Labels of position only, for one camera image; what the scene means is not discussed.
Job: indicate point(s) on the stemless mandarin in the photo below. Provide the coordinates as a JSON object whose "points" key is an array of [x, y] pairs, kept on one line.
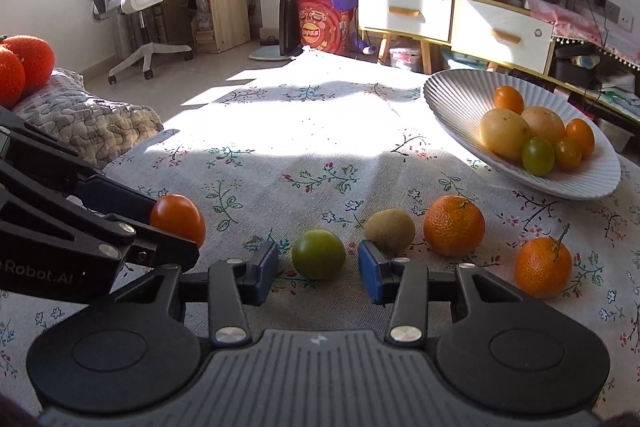
{"points": [[454, 226]]}

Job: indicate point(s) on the low wooden shelf unit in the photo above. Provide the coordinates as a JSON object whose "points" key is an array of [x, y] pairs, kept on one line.
{"points": [[600, 104]]}

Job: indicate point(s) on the orange tomato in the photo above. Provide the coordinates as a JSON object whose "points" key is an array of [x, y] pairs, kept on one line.
{"points": [[508, 99], [581, 134]]}

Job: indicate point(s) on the black ribbed appliance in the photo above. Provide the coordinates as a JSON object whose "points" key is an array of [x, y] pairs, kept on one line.
{"points": [[289, 22]]}

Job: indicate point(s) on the orange knitted plush fruit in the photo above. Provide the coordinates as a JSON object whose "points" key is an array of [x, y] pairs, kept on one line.
{"points": [[10, 77], [32, 62]]}

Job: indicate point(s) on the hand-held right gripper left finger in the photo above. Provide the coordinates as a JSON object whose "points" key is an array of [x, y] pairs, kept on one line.
{"points": [[265, 274]]}

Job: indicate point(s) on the white wall socket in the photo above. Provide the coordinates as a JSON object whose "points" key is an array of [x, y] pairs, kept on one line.
{"points": [[612, 12], [629, 22]]}

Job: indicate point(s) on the round grey floor pad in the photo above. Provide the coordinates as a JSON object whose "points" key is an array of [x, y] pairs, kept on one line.
{"points": [[270, 53]]}

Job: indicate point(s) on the yellow round fruit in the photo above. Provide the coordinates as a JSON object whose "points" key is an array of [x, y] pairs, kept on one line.
{"points": [[502, 133]]}

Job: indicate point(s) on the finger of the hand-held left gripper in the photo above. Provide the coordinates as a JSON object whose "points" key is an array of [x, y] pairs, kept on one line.
{"points": [[120, 197], [165, 249]]}

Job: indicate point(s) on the small green tomato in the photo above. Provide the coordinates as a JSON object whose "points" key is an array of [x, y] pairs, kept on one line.
{"points": [[318, 254]]}

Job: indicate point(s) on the white ribbed plate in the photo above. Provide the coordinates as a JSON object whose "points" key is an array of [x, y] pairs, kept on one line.
{"points": [[460, 107]]}

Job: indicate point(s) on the clear storage box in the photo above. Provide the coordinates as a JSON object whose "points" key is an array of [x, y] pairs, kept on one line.
{"points": [[405, 59]]}

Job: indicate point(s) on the grey quilted cushion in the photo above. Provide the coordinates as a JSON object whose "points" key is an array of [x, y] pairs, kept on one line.
{"points": [[85, 117]]}

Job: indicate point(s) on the mandarin with stem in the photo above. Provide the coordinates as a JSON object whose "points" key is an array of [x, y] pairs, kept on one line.
{"points": [[543, 268]]}

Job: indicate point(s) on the pale orange fruit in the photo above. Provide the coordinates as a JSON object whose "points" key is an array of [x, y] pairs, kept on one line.
{"points": [[545, 122]]}

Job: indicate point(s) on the red printed box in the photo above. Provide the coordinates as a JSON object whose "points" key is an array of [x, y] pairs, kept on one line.
{"points": [[320, 24]]}

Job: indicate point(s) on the small yellow tomato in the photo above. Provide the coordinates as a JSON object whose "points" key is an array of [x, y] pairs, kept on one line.
{"points": [[568, 154]]}

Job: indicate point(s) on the floral tablecloth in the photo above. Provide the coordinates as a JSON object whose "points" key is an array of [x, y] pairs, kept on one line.
{"points": [[300, 147]]}

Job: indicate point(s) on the black storage box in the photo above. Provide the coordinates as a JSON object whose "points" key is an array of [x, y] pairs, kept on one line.
{"points": [[570, 72]]}

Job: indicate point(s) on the green-orange tomato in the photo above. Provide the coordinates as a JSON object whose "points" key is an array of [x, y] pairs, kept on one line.
{"points": [[538, 156]]}

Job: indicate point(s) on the pink tasselled cloth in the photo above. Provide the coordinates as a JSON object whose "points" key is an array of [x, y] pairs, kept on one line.
{"points": [[575, 22]]}

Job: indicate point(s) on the small brown kiwi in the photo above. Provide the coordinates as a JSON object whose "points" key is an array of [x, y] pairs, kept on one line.
{"points": [[390, 227]]}

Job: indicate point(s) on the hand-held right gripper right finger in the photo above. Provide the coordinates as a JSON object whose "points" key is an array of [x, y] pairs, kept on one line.
{"points": [[372, 269]]}

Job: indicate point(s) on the small red-orange tomato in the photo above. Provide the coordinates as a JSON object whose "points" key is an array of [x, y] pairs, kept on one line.
{"points": [[180, 217]]}

